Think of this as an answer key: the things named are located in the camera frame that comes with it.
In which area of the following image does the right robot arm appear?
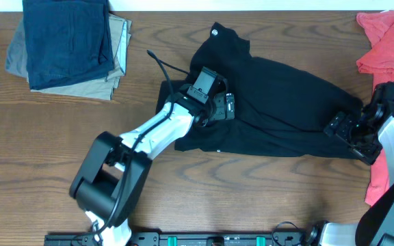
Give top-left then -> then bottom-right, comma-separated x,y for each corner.
306,102 -> 394,245

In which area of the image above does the folded navy blue garment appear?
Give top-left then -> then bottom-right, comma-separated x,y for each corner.
23,0 -> 114,90

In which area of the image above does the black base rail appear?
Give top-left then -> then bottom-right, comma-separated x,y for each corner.
44,230 -> 321,246

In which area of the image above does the folded khaki garment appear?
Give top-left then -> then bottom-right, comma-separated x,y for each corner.
5,14 -> 132,100

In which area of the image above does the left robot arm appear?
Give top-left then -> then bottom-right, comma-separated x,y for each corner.
69,77 -> 235,245

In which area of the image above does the coral red t-shirt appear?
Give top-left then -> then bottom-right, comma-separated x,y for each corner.
356,11 -> 394,206

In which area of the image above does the black t-shirt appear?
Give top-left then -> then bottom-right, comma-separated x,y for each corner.
172,23 -> 363,159

